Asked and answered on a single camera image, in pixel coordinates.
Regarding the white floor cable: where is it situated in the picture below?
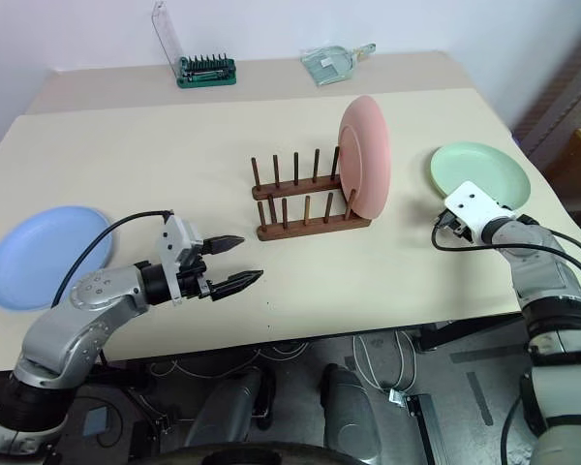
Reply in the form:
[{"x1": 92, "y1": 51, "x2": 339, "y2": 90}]
[{"x1": 352, "y1": 330, "x2": 418, "y2": 394}]

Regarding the dark rounded grey shape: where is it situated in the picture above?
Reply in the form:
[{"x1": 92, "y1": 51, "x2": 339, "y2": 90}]
[
  {"x1": 319, "y1": 362, "x2": 377, "y2": 450},
  {"x1": 182, "y1": 368, "x2": 278, "y2": 450}
]

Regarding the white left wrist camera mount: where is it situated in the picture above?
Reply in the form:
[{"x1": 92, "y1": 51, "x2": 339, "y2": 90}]
[{"x1": 155, "y1": 212, "x2": 204, "y2": 307}]

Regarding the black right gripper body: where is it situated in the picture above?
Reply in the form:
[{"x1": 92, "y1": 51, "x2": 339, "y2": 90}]
[{"x1": 434, "y1": 208, "x2": 474, "y2": 241}]

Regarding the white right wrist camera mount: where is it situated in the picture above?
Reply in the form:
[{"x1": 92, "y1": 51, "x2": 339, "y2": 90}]
[{"x1": 443, "y1": 180, "x2": 517, "y2": 243}]

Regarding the green screwdriver bit set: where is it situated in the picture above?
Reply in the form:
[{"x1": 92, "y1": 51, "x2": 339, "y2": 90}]
[{"x1": 151, "y1": 0, "x2": 238, "y2": 90}]

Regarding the pink plate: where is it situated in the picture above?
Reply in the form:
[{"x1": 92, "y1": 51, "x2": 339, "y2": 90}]
[{"x1": 338, "y1": 95, "x2": 394, "y2": 221}]

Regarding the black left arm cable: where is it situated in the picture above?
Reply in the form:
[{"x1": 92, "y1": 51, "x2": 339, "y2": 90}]
[{"x1": 50, "y1": 208, "x2": 175, "y2": 309}]

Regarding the dustpan in clear bag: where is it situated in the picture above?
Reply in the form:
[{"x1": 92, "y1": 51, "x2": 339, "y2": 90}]
[{"x1": 299, "y1": 43, "x2": 379, "y2": 88}]

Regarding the green plate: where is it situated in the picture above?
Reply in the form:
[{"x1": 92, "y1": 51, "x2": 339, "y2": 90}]
[{"x1": 429, "y1": 141, "x2": 533, "y2": 210}]

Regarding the black table frame leg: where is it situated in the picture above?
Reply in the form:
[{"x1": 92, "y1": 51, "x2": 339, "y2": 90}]
[{"x1": 389, "y1": 387, "x2": 452, "y2": 465}]

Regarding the blue plate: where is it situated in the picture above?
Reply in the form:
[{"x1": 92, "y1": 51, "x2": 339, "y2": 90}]
[{"x1": 0, "y1": 205, "x2": 115, "y2": 312}]

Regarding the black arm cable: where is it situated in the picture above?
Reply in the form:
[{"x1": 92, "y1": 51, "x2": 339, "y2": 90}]
[
  {"x1": 50, "y1": 208, "x2": 175, "y2": 309},
  {"x1": 430, "y1": 215, "x2": 581, "y2": 302}
]

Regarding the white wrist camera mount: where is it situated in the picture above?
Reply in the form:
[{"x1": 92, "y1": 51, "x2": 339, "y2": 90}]
[
  {"x1": 155, "y1": 212, "x2": 204, "y2": 307},
  {"x1": 443, "y1": 180, "x2": 517, "y2": 243}
]

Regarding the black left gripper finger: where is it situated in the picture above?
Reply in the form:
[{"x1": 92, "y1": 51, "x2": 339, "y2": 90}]
[
  {"x1": 207, "y1": 269, "x2": 265, "y2": 302},
  {"x1": 202, "y1": 234, "x2": 246, "y2": 257}
]

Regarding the wooden dish rack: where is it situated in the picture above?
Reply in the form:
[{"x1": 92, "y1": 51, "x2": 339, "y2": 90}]
[{"x1": 250, "y1": 146, "x2": 372, "y2": 242}]

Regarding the small blue-grey pad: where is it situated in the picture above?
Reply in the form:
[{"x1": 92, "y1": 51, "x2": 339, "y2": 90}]
[{"x1": 83, "y1": 406, "x2": 109, "y2": 436}]

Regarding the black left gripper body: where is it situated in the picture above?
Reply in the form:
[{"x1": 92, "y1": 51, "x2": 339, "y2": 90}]
[{"x1": 175, "y1": 238, "x2": 215, "y2": 299}]

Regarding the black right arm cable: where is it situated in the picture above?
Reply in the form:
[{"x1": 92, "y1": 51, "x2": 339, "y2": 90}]
[{"x1": 430, "y1": 215, "x2": 581, "y2": 302}]

